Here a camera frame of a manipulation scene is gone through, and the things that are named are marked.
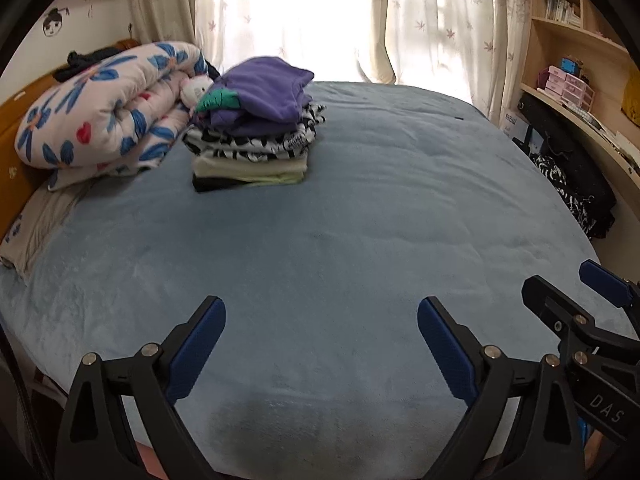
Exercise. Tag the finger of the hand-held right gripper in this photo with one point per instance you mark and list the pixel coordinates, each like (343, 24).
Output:
(550, 305)
(607, 285)

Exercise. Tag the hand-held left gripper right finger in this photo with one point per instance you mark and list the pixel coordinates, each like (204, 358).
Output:
(445, 350)

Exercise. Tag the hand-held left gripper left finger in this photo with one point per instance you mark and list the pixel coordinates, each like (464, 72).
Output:
(200, 350)

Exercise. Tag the purple printed hoodie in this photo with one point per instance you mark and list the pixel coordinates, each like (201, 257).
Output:
(265, 90)

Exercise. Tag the black and white patterned cloth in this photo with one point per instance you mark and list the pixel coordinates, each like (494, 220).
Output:
(560, 185)

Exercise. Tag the blue-grey bed blanket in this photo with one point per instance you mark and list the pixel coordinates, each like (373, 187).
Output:
(325, 240)

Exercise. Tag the black folded garment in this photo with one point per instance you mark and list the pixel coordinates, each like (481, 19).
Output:
(215, 185)

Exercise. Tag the white cardboard box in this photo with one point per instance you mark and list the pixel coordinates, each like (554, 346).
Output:
(515, 125)

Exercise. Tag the yellow cloth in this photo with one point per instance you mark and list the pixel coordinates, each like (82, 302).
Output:
(632, 97)

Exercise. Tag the light green folded garment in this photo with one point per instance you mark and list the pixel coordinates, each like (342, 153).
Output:
(280, 178)

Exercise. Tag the beige folded garment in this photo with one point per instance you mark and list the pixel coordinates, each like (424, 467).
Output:
(240, 165)

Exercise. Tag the pink drawer organizer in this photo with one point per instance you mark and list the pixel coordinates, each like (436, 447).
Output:
(565, 87)

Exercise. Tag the beige pillow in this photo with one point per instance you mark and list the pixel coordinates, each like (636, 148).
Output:
(35, 230)

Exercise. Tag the black and white printed garment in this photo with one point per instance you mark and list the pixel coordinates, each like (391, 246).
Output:
(250, 145)

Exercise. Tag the wooden shelf desk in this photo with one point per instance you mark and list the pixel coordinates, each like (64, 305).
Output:
(600, 50)

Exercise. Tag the white cat plush toy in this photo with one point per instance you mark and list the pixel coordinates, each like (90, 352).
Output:
(192, 91)

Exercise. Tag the floral quilt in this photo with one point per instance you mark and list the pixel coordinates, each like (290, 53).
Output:
(100, 110)

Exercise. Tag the row of books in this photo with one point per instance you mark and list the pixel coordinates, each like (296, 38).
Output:
(562, 10)

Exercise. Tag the floral curtain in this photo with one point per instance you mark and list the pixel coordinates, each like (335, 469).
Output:
(165, 10)
(450, 35)

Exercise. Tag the black fuzzy garment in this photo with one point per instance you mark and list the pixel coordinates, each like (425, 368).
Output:
(85, 62)

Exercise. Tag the face wall sticker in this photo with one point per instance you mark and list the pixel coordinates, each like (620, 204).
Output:
(55, 22)

